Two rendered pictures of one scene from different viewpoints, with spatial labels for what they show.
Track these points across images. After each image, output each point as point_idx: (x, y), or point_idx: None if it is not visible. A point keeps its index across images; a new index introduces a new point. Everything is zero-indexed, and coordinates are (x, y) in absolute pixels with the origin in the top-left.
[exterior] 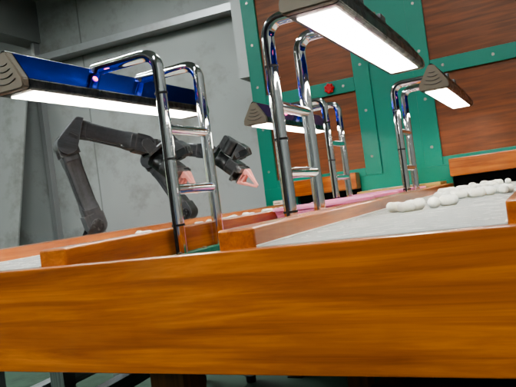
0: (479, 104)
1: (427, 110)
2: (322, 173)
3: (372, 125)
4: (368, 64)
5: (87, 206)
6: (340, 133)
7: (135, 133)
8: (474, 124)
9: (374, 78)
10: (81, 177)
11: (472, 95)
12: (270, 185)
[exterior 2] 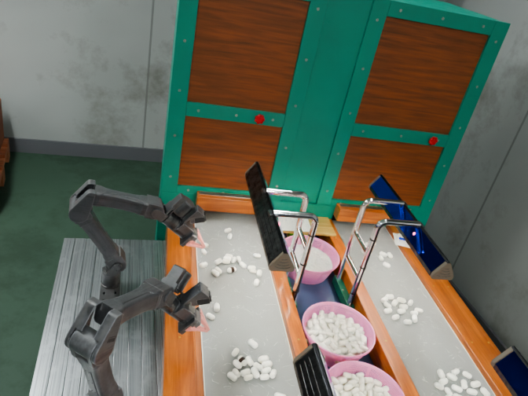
0: (373, 168)
1: (335, 163)
2: (225, 188)
3: (287, 162)
4: (302, 108)
5: (108, 394)
6: (301, 221)
7: (160, 291)
8: (363, 181)
9: (302, 122)
10: (106, 371)
11: (372, 160)
12: (169, 188)
